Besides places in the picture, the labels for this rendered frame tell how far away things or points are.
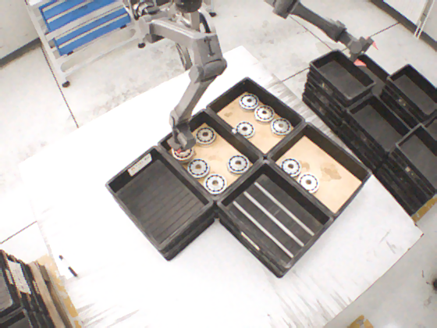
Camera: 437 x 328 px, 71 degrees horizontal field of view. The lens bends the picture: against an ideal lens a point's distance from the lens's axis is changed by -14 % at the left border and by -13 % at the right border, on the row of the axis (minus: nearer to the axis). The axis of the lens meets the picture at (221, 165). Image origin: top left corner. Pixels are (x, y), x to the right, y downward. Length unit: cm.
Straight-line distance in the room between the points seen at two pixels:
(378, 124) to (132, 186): 170
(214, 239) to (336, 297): 62
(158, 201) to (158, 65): 193
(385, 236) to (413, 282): 88
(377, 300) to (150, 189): 164
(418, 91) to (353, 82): 53
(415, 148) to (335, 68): 81
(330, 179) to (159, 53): 225
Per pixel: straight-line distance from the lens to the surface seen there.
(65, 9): 306
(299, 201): 156
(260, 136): 172
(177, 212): 155
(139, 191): 162
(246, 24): 369
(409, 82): 281
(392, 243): 180
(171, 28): 121
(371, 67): 305
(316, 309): 160
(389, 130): 256
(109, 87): 324
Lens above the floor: 225
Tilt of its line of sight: 60 degrees down
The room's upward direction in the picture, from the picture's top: 2 degrees counter-clockwise
